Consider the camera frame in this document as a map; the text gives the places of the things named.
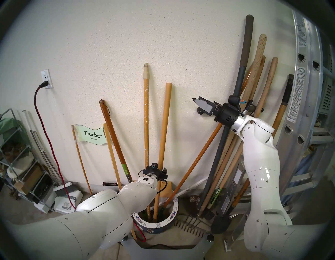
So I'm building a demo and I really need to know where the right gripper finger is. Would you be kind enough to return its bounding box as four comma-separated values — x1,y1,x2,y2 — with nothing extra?
199,96,217,106
192,98,215,116

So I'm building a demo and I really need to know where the plain thick wooden dowel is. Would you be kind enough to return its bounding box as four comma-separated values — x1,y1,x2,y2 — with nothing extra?
153,83,172,220

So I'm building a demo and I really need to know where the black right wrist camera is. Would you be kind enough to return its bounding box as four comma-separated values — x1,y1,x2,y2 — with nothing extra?
228,95,248,106

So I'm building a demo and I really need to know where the black shovel blade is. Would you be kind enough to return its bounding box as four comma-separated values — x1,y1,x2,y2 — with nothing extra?
211,214,232,234

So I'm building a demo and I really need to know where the wooden handle with black grip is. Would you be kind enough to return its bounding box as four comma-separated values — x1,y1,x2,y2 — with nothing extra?
230,74,295,210

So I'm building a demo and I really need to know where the white dustpan with brush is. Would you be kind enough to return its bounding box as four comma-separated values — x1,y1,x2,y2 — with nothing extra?
54,182,83,216

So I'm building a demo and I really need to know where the thin wooden stake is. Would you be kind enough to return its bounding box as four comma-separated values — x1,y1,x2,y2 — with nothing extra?
71,125,94,196

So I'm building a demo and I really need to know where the blue cloth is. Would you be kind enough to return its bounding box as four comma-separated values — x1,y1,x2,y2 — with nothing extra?
281,152,317,207

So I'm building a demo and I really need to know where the aluminium extension ladder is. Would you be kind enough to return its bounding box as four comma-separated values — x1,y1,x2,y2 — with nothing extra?
275,10,335,236

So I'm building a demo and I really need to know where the metal rake head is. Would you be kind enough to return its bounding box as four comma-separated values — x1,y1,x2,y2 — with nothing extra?
174,215,210,237

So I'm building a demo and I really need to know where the plywood board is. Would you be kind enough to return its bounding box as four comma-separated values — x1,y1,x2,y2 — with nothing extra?
158,181,172,198

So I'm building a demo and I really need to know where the white wall outlet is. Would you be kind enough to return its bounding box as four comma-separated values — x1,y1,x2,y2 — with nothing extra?
41,69,53,89

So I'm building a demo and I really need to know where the white flowered ceramic pot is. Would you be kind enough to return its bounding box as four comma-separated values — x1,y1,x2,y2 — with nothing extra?
132,197,179,234

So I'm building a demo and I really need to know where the orange-handled green rake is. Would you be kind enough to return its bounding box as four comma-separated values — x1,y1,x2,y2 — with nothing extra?
157,64,254,219

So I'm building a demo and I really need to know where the white pipes bundle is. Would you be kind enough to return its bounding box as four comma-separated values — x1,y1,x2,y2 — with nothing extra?
22,110,64,186

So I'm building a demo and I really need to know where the red cord with black plug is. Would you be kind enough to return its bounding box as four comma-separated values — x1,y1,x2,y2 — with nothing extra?
33,81,77,211

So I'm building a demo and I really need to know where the brown wooden tool handle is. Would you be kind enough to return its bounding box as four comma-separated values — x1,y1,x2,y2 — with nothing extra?
209,55,266,184

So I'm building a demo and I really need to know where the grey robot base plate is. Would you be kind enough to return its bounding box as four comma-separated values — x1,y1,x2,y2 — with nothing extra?
120,233,215,260

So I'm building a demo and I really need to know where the dark brown stick with cord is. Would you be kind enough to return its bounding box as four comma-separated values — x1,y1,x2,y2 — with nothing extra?
99,99,134,184

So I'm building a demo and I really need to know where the paint-speckled pole with threaded tip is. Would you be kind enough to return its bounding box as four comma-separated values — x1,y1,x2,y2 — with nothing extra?
143,63,152,220

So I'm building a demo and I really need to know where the weathered grey wooden tool handle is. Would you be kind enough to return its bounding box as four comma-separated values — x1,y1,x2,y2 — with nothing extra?
199,34,267,218

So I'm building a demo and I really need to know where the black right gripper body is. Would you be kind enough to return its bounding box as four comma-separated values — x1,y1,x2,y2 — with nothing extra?
213,103,242,129

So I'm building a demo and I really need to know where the pale wooden tool handle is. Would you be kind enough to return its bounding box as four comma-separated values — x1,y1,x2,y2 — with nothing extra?
209,56,279,210

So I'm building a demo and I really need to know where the grey wire shelf rack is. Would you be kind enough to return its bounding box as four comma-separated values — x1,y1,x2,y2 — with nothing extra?
0,108,57,210

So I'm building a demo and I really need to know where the dark grey foam-grip tool handle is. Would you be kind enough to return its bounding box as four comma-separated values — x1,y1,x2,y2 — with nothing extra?
202,14,254,210

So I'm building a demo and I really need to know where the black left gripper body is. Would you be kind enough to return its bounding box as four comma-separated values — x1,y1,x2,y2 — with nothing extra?
143,169,168,181

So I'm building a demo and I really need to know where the green Dunbar Drive sign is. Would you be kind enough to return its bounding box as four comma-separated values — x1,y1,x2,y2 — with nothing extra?
73,124,108,145

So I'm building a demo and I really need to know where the grey vented appliance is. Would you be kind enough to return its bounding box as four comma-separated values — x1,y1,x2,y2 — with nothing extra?
318,52,335,116

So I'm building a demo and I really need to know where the white plastic pipe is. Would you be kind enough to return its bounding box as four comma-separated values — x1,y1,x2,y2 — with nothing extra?
162,177,208,203

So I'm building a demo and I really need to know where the green checked cloth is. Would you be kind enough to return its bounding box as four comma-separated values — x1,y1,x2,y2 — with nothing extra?
0,118,25,147

